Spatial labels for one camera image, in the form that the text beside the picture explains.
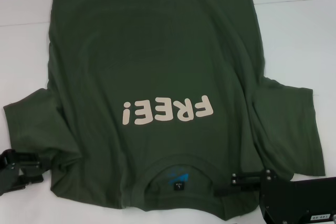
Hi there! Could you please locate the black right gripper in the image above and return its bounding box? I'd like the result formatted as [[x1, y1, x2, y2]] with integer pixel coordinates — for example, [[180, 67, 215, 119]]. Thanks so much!
[[214, 168, 336, 224]]

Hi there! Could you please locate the dark green FREE T-shirt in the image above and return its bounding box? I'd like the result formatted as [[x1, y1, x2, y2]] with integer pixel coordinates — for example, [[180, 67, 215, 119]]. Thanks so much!
[[3, 0, 327, 221]]

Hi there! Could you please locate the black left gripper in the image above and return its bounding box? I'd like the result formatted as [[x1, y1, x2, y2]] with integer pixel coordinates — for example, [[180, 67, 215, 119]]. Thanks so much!
[[0, 149, 45, 192]]

